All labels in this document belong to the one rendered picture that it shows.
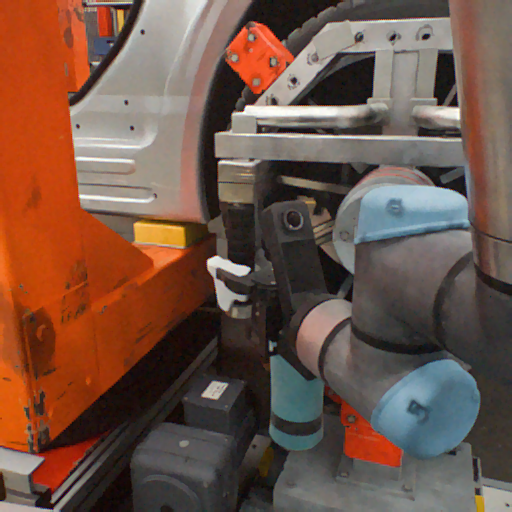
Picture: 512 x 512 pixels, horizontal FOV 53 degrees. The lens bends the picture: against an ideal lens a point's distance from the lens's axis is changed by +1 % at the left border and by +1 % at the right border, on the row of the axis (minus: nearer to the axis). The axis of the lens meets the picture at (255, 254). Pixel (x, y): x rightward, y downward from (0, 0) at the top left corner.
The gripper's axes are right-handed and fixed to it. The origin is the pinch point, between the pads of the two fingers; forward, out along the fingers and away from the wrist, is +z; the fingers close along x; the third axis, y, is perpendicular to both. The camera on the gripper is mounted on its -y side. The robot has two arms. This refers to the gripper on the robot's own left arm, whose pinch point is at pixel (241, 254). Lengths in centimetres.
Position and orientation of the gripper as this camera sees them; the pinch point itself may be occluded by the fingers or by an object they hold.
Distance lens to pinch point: 66.3
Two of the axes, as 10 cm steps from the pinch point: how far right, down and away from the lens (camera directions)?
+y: 0.0, 9.5, 3.1
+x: 9.0, -1.3, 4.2
